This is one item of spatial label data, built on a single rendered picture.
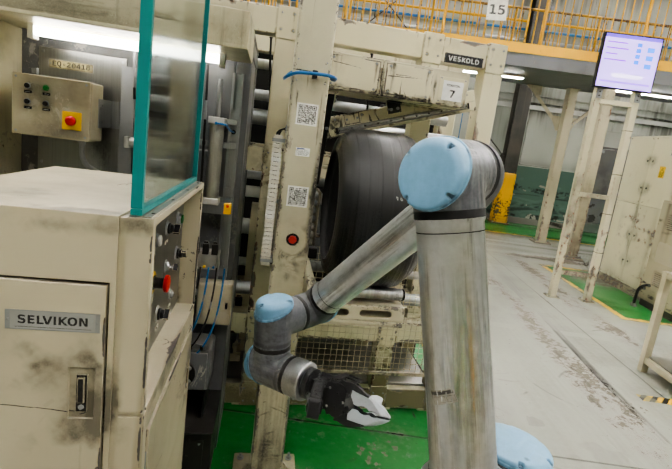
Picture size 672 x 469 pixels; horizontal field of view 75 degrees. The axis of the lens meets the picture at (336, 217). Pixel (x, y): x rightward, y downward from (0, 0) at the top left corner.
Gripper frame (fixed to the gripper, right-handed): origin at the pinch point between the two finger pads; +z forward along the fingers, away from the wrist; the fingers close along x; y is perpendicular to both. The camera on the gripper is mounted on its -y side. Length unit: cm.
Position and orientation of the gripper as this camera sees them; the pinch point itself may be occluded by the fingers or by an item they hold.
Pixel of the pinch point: (382, 417)
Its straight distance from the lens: 98.6
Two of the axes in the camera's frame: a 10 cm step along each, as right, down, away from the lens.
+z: 8.4, 1.4, -5.2
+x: -1.9, 9.8, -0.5
